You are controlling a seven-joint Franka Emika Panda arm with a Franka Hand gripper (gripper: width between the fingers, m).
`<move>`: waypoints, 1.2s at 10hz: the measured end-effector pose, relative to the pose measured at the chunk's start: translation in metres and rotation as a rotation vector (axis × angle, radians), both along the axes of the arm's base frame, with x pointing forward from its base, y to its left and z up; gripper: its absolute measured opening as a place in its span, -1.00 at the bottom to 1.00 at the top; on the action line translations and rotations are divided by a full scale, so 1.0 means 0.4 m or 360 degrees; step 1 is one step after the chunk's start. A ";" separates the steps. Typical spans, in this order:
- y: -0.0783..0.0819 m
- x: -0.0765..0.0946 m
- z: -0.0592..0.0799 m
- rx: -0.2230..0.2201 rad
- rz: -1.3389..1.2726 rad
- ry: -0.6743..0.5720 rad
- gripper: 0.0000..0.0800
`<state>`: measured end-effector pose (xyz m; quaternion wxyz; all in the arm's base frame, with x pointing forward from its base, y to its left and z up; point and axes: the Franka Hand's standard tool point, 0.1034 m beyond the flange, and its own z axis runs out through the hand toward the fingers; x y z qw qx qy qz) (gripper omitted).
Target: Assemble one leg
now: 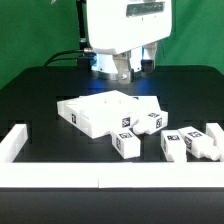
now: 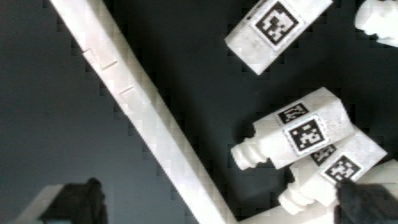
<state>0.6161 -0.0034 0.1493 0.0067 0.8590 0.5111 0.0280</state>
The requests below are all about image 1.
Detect white square table top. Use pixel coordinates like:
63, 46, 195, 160
57, 90, 160, 139

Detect white U-shaped fence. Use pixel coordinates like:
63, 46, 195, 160
0, 124, 224, 188

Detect black cables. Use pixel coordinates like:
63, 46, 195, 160
43, 49, 96, 67

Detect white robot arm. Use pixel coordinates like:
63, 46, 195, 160
86, 0, 172, 83

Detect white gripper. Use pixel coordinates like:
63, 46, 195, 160
86, 0, 172, 83

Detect black pole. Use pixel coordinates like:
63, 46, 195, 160
76, 0, 87, 50

